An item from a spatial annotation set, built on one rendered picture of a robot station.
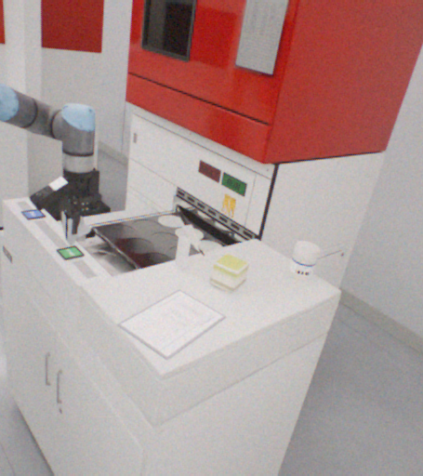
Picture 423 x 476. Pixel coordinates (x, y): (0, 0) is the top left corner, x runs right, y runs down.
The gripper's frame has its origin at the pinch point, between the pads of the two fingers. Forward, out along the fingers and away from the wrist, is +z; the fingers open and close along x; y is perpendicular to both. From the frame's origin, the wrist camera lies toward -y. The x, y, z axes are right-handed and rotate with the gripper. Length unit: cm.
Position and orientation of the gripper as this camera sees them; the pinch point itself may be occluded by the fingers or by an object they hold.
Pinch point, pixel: (68, 241)
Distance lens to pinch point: 122.0
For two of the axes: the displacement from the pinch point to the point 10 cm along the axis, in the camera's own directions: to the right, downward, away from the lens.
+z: -1.6, 8.8, 4.4
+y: 7.5, -1.8, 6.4
